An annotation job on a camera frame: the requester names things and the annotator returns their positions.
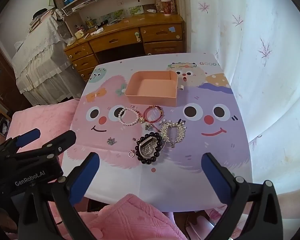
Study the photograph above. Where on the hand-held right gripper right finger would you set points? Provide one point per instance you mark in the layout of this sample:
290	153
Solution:
216	180

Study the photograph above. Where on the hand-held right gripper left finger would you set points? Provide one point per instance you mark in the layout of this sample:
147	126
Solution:
84	177

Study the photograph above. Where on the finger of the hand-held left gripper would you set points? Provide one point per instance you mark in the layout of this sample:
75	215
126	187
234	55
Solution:
62	141
27	137

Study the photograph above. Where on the white band gold watch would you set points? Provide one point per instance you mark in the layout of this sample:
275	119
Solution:
145	141

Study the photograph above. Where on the pink plastic box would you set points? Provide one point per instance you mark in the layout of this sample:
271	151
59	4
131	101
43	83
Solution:
150	97

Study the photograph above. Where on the small silver charm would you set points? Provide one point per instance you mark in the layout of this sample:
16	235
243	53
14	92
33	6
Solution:
111	141
148	126

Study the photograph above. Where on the person's pink quilted clothing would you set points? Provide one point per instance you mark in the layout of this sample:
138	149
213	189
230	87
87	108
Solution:
130	220

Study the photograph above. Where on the white lace cloth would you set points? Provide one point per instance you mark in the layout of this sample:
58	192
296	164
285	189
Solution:
40	62

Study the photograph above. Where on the cartoon printed table cover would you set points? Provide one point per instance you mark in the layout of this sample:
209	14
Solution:
202	97

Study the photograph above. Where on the wooden desk with drawers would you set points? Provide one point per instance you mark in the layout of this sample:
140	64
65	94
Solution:
120	40

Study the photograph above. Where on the green white hook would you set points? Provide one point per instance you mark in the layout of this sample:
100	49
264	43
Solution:
138	36

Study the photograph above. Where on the red paper cup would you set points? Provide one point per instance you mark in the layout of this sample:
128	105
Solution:
166	7

